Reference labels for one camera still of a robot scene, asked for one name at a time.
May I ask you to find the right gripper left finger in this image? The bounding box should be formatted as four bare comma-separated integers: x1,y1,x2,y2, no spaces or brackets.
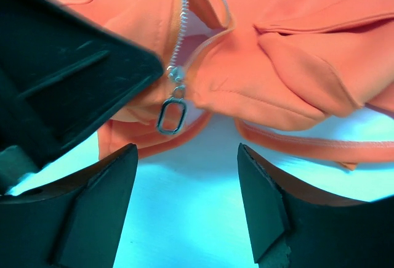
1,144,138,268

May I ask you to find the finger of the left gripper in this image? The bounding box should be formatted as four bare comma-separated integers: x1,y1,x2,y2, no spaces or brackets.
1,0,163,188

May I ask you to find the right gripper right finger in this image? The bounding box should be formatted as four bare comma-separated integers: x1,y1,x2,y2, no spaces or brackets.
237,144,393,268

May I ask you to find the silver zipper pull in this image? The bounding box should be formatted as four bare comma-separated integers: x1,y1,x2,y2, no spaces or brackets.
156,65,187,136

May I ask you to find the orange zip jacket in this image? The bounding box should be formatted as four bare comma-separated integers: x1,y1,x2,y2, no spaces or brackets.
56,0,393,169

